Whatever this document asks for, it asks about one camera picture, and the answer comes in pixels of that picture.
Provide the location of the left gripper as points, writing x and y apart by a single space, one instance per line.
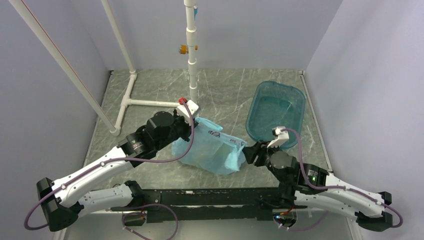
188 127

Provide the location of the orange knob on pipe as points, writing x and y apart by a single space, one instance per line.
183 49

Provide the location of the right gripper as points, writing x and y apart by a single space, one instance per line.
259 148

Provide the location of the white PVC pipe frame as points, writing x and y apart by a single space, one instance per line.
191 8

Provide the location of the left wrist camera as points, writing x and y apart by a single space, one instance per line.
187 109

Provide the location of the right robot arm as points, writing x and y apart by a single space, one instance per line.
306 185

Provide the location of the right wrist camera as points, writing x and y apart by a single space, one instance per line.
281 135

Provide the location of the teal plastic bin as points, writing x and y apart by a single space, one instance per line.
275 105

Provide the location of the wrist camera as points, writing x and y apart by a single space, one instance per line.
281 135
187 109

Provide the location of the light blue plastic bag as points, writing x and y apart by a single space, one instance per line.
213 150

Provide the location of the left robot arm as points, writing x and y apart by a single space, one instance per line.
66 199

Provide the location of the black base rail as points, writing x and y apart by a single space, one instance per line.
258 203

